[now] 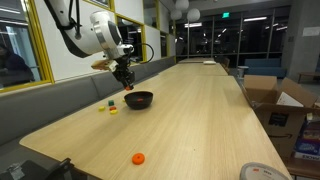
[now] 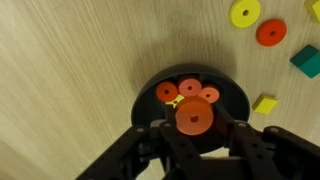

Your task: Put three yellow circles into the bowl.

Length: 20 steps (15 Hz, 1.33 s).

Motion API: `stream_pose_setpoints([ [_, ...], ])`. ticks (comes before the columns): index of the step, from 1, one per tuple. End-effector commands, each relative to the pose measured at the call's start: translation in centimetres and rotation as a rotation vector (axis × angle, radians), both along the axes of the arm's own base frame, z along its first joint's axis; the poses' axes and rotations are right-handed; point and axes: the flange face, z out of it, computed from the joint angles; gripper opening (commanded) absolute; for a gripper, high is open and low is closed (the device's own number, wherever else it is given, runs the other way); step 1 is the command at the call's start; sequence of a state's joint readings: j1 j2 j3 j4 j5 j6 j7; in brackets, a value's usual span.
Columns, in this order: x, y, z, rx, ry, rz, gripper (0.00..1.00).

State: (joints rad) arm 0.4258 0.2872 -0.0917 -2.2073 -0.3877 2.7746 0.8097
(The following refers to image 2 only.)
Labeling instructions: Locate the black bowl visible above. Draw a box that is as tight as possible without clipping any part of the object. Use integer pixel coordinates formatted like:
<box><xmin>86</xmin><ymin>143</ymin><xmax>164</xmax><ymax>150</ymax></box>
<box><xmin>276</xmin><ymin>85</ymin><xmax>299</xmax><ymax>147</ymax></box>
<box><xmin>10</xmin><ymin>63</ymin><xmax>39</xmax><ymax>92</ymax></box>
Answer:
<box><xmin>130</xmin><ymin>63</ymin><xmax>251</xmax><ymax>156</ymax></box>

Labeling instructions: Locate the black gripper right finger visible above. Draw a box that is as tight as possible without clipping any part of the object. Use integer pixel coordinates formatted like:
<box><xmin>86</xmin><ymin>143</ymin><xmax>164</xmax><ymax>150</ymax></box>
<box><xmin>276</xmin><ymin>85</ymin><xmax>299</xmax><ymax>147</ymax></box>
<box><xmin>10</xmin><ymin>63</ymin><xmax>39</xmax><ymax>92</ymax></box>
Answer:
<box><xmin>212</xmin><ymin>104</ymin><xmax>320</xmax><ymax>180</ymax></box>

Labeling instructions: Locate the yellow wooden disc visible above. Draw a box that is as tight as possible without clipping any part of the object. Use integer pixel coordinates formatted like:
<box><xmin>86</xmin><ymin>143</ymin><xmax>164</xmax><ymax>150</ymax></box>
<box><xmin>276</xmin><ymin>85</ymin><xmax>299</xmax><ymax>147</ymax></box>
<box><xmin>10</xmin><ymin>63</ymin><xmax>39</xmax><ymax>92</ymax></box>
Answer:
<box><xmin>165</xmin><ymin>94</ymin><xmax>186</xmax><ymax>109</ymax></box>
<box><xmin>228</xmin><ymin>0</ymin><xmax>262</xmax><ymax>29</ymax></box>

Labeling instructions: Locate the orange wooden disc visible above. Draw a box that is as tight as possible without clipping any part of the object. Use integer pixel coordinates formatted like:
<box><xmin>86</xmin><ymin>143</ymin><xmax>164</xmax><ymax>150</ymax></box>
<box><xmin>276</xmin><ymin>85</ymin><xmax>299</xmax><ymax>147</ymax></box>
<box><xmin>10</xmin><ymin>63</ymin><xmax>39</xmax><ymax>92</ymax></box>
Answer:
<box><xmin>155</xmin><ymin>81</ymin><xmax>179</xmax><ymax>103</ymax></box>
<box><xmin>255</xmin><ymin>18</ymin><xmax>288</xmax><ymax>47</ymax></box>
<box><xmin>197</xmin><ymin>84</ymin><xmax>221</xmax><ymax>104</ymax></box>
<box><xmin>174</xmin><ymin>96</ymin><xmax>215</xmax><ymax>136</ymax></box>
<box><xmin>177</xmin><ymin>75</ymin><xmax>203</xmax><ymax>98</ymax></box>

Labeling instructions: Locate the yellow wooden block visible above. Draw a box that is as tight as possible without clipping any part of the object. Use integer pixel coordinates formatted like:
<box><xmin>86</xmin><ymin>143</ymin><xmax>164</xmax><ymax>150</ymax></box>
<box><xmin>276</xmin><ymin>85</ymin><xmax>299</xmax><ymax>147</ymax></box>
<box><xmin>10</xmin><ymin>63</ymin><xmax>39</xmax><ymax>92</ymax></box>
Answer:
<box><xmin>304</xmin><ymin>0</ymin><xmax>320</xmax><ymax>24</ymax></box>
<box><xmin>251</xmin><ymin>94</ymin><xmax>279</xmax><ymax>115</ymax></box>

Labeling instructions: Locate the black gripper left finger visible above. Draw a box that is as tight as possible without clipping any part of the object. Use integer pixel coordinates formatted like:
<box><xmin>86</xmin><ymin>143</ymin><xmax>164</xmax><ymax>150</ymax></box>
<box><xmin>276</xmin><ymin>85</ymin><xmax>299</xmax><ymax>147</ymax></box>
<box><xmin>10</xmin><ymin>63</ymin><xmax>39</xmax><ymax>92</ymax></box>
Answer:
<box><xmin>74</xmin><ymin>106</ymin><xmax>204</xmax><ymax>180</ymax></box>

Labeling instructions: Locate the green wooden cube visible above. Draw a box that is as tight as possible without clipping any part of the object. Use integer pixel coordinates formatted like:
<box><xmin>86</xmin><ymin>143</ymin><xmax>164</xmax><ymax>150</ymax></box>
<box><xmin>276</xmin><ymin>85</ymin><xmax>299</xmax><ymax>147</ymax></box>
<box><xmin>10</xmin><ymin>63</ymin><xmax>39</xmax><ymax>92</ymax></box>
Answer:
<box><xmin>289</xmin><ymin>44</ymin><xmax>320</xmax><ymax>79</ymax></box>

